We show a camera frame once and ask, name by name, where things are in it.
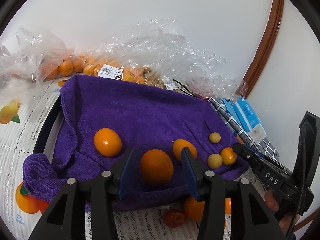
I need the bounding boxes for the person's right hand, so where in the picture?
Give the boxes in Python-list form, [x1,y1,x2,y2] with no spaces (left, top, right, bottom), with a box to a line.
[265,190,297,234]

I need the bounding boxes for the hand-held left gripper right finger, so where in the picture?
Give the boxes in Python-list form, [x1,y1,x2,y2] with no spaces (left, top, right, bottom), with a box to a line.
[181,147,288,240]

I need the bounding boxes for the white translucent plastic bag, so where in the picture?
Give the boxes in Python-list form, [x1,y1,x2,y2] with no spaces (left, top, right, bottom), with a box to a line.
[0,44,37,90]

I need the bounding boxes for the brown wooden door frame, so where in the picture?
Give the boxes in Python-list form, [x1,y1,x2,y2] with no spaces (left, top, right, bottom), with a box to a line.
[242,0,285,98]

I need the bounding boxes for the crinkled clear plastic bag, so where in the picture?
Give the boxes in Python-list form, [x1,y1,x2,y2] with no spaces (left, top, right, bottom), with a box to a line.
[100,17,248,100]

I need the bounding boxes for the clear bag of oranges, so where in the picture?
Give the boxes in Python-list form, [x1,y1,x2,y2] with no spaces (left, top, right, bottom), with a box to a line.
[15,27,84,82]

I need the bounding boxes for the labelled bag of oranges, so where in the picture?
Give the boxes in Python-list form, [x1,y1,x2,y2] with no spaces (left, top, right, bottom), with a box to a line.
[82,55,147,84]

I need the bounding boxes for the large round orange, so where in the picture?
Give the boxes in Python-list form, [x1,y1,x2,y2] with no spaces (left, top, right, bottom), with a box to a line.
[140,149,174,186]

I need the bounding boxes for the black cable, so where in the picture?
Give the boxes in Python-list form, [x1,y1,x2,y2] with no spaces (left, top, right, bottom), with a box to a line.
[172,79,208,101]

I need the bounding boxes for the small red fruit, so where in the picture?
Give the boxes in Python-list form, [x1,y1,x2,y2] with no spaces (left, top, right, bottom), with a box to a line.
[164,209,187,228]

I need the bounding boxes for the fruit print tablecloth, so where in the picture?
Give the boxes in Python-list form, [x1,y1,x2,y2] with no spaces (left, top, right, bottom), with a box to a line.
[0,77,265,240]

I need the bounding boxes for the blue tissue pack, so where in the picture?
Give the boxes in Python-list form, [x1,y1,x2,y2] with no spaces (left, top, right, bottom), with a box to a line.
[231,97,267,140]

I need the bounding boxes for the purple towel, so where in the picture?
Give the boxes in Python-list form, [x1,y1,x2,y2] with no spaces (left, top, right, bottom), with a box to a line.
[23,74,250,212]

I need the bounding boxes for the grey plaid cloth bag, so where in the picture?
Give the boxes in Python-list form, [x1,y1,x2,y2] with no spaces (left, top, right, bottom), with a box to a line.
[209,97,279,161]

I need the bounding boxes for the oval orange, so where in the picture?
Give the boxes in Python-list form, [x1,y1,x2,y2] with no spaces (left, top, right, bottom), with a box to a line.
[94,128,122,157]

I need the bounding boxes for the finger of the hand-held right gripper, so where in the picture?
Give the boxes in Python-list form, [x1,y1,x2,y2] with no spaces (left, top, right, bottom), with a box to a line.
[233,142,283,174]
[297,111,320,189]

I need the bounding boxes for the black tray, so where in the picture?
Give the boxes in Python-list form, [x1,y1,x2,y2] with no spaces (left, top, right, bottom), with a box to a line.
[32,91,63,155]

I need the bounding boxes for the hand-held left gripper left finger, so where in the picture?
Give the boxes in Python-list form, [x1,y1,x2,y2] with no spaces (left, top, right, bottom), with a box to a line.
[27,147,134,240]

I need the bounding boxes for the labelled bag of longans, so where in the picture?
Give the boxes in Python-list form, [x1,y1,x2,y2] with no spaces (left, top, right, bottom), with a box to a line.
[142,66,181,92]

